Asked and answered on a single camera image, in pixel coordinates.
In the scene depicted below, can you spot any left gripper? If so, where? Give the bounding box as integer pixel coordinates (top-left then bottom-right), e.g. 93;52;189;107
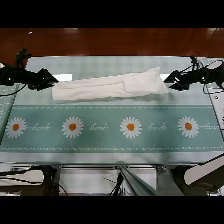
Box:
26;69;48;92

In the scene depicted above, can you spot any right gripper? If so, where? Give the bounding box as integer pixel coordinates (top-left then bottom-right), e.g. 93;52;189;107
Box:
172;69;195;92

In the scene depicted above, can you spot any white T-shirt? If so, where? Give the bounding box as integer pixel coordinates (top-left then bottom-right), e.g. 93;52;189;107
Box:
51;66;170;102

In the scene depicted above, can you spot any black cable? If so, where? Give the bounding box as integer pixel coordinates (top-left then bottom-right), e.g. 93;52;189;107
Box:
0;83;28;98
199;59;224;74
109;171;126;197

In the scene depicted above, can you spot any silver frame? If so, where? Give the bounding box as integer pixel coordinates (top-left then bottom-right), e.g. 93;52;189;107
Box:
0;161;224;197

